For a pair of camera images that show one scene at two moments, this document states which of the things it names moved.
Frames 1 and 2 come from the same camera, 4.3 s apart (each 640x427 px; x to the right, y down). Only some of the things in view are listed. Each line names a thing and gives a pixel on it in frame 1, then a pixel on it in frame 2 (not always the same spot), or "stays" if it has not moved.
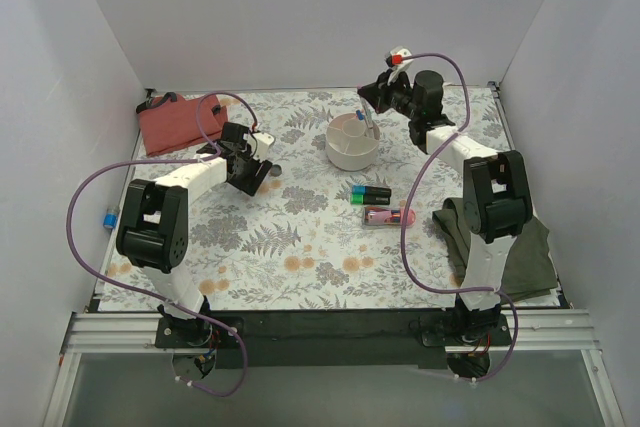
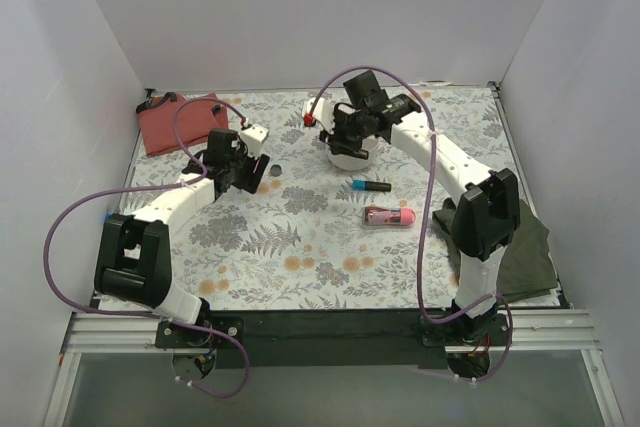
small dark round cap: x=275 y=170 stays
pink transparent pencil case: x=387 y=216 stays
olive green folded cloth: x=531 y=269 stays
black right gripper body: x=381 y=95 → x=344 y=145
